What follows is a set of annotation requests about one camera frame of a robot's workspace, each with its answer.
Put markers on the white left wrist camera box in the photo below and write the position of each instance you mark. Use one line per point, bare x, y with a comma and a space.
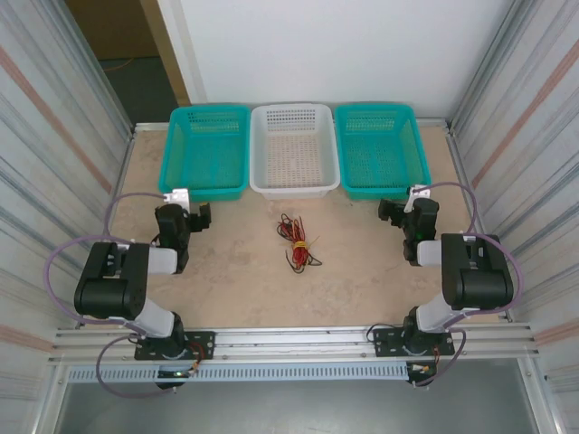
178, 197

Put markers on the small circuit board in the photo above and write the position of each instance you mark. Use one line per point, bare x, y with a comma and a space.
174, 373
423, 368

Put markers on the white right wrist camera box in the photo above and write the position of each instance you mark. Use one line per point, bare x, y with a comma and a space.
418, 192

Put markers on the white plastic basket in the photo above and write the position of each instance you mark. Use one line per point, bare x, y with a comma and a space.
294, 158

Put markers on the teal plastic basket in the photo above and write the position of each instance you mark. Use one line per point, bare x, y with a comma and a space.
380, 153
203, 153

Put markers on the dark brown wooden board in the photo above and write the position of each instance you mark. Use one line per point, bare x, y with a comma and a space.
113, 27

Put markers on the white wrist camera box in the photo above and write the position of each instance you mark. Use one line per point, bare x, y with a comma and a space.
178, 197
418, 192

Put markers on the aluminium mounting rail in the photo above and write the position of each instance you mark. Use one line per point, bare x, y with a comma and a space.
294, 339

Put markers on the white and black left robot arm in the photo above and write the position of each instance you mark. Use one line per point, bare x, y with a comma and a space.
104, 294

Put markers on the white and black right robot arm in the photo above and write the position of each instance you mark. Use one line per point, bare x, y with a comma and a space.
479, 280

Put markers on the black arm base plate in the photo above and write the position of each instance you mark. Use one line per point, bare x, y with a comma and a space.
203, 339
384, 339

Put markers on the light brown wooden door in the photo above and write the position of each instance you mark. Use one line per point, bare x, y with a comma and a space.
167, 54

